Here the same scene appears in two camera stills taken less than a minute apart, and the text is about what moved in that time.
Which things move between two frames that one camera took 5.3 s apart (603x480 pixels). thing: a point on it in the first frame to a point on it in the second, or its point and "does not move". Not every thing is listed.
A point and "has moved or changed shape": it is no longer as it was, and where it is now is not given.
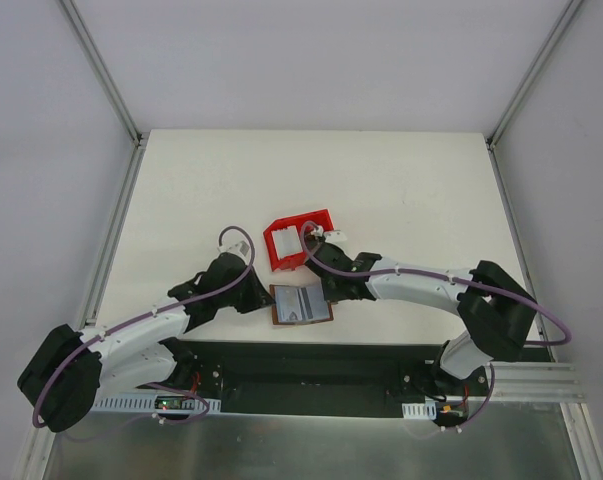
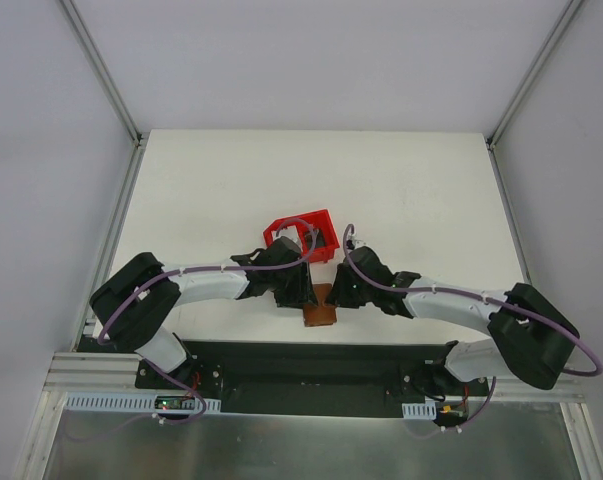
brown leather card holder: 299,304 has moved or changed shape
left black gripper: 251,293 to 295,288
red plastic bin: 320,218 does not move
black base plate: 316,379 does not move
